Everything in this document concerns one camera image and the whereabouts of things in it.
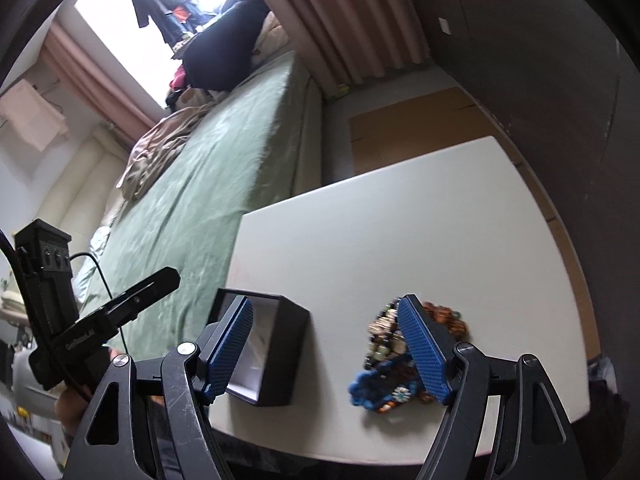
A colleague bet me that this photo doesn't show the beige hanging cloth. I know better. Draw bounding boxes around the beige hanging cloth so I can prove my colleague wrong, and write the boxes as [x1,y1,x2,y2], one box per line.
[1,79,68,152]

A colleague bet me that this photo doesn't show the pink curtain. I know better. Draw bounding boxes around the pink curtain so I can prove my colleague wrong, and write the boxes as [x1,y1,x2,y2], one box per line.
[265,0,430,96]
[40,21,158,141]

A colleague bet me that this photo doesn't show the white side table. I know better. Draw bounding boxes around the white side table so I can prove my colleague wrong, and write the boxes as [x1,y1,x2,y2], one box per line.
[209,167,590,466]

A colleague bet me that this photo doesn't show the beige crumpled clothing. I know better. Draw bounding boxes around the beige crumpled clothing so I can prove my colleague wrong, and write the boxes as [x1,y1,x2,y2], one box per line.
[116,91,228,202]

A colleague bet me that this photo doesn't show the black cable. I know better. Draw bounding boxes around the black cable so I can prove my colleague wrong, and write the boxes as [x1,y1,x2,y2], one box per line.
[0,228,132,356]

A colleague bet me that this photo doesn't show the pink curtain right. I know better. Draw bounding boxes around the pink curtain right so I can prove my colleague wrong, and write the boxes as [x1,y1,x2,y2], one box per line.
[265,0,430,96]

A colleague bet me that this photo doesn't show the pink curtain left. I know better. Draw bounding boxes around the pink curtain left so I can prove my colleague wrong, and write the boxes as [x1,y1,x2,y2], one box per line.
[40,21,158,141]

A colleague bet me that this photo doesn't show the hanging dark garments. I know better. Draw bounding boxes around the hanging dark garments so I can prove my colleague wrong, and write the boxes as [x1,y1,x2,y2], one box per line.
[131,0,212,49]

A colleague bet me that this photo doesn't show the blue knotted cord bracelet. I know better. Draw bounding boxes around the blue knotted cord bracelet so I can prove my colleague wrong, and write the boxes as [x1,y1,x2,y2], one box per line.
[348,356,426,413]

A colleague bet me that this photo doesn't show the black jewelry box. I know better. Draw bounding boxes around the black jewelry box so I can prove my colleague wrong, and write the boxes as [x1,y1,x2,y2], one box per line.
[208,288,310,408]

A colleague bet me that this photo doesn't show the dark clothes pile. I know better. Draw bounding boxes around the dark clothes pile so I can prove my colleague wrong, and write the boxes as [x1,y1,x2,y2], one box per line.
[182,0,270,91]

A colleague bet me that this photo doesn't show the small green floor object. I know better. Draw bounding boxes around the small green floor object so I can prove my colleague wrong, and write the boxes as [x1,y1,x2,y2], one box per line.
[329,84,350,101]

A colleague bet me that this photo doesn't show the white wall socket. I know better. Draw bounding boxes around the white wall socket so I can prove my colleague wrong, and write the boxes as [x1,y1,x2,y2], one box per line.
[438,18,451,36]

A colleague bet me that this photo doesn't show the brown rudraksha bead bracelet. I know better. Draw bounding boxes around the brown rudraksha bead bracelet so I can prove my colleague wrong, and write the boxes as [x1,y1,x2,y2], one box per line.
[418,301,470,344]

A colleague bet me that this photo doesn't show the person's left hand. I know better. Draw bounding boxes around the person's left hand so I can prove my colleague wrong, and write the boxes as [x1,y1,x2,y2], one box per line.
[54,386,92,437]

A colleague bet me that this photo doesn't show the mixed stone bead bracelet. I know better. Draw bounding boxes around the mixed stone bead bracelet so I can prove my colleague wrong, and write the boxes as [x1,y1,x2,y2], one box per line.
[362,297,417,371]

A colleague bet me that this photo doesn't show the green bed blanket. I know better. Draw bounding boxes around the green bed blanket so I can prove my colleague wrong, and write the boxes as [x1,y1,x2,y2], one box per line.
[84,51,322,360]

